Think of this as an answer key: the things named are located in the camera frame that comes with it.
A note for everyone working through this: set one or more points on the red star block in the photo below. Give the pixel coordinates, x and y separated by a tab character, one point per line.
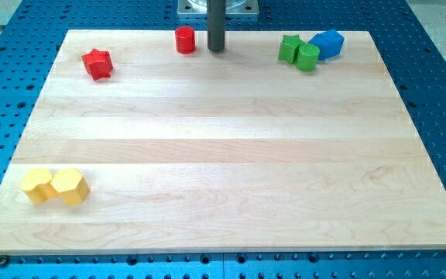
98	64

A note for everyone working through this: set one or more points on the green star block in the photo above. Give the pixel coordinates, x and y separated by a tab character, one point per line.
289	47

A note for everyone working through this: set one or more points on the yellow hexagon block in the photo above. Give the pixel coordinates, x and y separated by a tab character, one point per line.
70	185

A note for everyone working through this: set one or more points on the wooden board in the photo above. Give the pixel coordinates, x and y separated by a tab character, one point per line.
222	152

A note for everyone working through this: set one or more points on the red cylinder block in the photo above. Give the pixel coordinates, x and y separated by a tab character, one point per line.
185	39

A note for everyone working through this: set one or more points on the green cylinder block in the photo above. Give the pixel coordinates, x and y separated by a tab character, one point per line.
307	57

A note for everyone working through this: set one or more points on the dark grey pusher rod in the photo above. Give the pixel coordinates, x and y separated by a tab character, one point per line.
216	10

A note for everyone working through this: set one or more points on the blue pentagon block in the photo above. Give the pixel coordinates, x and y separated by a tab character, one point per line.
329	43

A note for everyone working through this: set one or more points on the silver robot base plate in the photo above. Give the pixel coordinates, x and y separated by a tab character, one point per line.
234	8

